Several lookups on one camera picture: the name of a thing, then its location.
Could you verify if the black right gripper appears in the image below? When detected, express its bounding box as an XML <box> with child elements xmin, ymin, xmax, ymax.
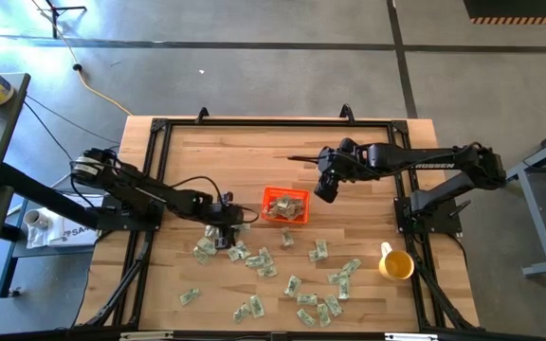
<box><xmin>285</xmin><ymin>136</ymin><xmax>372</xmax><ymax>180</ymax></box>

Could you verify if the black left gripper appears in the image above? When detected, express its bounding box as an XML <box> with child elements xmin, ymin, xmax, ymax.
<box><xmin>200</xmin><ymin>201</ymin><xmax>246</xmax><ymax>250</ymax></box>

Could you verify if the orange plastic basket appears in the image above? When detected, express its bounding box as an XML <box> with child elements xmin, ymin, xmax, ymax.
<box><xmin>261</xmin><ymin>186</ymin><xmax>312</xmax><ymax>225</ymax></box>

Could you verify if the yellow mug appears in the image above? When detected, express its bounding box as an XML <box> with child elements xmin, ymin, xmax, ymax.
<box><xmin>377</xmin><ymin>241</ymin><xmax>416</xmax><ymax>282</ymax></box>

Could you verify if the white printed bag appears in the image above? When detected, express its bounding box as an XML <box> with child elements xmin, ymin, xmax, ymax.
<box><xmin>25</xmin><ymin>192</ymin><xmax>102</xmax><ymax>250</ymax></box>

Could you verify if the white cup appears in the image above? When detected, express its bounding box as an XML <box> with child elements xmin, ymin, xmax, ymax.
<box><xmin>22</xmin><ymin>207</ymin><xmax>54</xmax><ymax>232</ymax></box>

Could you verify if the grey metal table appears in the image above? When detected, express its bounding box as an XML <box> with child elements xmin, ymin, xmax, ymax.
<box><xmin>504</xmin><ymin>118</ymin><xmax>546</xmax><ymax>278</ymax></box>

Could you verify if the black mat with hazard stripes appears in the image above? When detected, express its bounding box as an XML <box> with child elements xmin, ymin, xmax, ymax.
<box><xmin>462</xmin><ymin>0</ymin><xmax>546</xmax><ymax>27</ymax></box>

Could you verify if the black tripod stand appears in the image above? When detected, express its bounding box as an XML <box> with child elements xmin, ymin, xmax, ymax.
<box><xmin>40</xmin><ymin>0</ymin><xmax>88</xmax><ymax>40</ymax></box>

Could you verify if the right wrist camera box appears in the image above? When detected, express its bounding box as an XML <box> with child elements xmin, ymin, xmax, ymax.
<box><xmin>313</xmin><ymin>170</ymin><xmax>346</xmax><ymax>205</ymax></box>

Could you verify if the black metal table frame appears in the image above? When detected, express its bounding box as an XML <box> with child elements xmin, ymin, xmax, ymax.
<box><xmin>76</xmin><ymin>102</ymin><xmax>482</xmax><ymax>335</ymax></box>

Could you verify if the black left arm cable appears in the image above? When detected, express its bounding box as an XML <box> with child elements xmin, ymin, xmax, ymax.
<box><xmin>168</xmin><ymin>175</ymin><xmax>261</xmax><ymax>224</ymax></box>

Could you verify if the white metal bracket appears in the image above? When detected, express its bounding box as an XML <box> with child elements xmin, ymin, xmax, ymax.
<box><xmin>384</xmin><ymin>332</ymin><xmax>440</xmax><ymax>341</ymax></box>
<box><xmin>119</xmin><ymin>331</ymin><xmax>174</xmax><ymax>341</ymax></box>

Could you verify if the black floor cable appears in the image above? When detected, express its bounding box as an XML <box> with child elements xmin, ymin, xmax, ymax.
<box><xmin>21</xmin><ymin>94</ymin><xmax>122</xmax><ymax>162</ymax></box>

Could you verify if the yellow floor cable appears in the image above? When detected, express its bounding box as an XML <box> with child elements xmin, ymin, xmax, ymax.
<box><xmin>29</xmin><ymin>0</ymin><xmax>135</xmax><ymax>117</ymax></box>

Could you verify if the blue cart frame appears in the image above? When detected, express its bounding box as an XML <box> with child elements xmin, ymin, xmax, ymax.
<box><xmin>0</xmin><ymin>198</ymin><xmax>32</xmax><ymax>300</ymax></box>

